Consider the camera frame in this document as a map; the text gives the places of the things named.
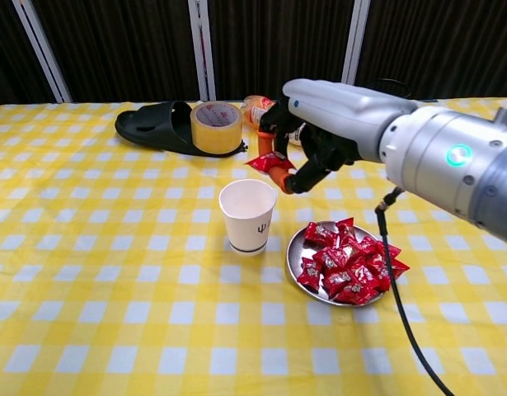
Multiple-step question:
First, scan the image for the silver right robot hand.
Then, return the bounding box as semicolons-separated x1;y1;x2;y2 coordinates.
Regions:
256;78;418;195

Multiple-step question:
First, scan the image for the round silver metal plate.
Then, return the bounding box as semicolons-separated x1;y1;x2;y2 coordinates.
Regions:
285;220;397;306

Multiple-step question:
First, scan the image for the white paper cup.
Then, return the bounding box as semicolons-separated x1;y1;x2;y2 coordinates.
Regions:
218;178;278;257

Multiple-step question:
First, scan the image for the black mesh pen holder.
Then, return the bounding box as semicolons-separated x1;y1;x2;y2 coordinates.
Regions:
366;77;411;100

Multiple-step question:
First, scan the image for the orange drink plastic bottle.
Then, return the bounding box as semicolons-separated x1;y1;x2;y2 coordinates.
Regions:
241;95;307;148

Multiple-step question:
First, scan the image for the black pleated curtain panel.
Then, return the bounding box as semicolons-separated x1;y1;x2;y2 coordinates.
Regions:
0;0;59;109
32;0;203;103
207;0;356;102
355;0;507;102

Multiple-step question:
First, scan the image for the clear packing tape roll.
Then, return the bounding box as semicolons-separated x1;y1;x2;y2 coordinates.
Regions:
190;101;244;156

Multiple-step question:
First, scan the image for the black rubber slipper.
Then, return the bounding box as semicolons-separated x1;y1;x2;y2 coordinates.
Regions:
114;100;248;157

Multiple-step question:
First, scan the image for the yellow white checked tablecloth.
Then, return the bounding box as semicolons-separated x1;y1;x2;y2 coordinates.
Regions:
0;97;507;396

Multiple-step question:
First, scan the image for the white metal frame post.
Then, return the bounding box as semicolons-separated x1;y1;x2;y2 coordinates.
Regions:
12;0;74;104
187;0;217;102
341;0;372;86

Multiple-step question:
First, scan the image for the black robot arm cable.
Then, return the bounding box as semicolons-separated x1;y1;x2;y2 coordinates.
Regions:
374;187;456;396

